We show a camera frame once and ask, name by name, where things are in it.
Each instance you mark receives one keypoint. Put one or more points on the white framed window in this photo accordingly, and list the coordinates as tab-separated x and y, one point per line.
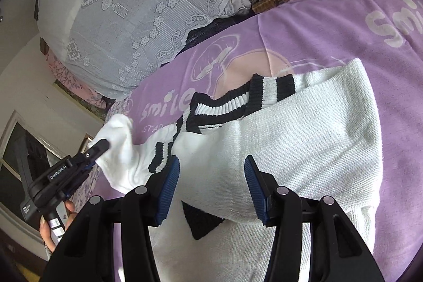
16	163

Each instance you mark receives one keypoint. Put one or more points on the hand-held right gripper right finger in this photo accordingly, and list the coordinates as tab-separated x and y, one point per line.
255	192

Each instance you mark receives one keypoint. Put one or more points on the pink floral quilt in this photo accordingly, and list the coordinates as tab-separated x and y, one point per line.
71	83

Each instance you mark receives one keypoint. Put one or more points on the dark cloth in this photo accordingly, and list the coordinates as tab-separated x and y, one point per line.
201	32

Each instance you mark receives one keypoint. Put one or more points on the purple printed blanket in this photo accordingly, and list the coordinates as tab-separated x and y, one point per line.
330	37

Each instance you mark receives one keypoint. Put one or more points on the person's left hand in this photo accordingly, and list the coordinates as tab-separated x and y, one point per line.
71	212

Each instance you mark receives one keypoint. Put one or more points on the white lace cover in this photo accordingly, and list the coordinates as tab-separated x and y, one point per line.
132	4

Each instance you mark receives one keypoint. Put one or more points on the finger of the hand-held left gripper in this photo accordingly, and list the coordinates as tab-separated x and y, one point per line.
100	147
88	167

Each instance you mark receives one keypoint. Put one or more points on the white knit sweater black trim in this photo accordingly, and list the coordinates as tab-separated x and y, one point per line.
297	136

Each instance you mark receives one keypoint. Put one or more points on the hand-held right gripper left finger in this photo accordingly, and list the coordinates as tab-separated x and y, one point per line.
168	192

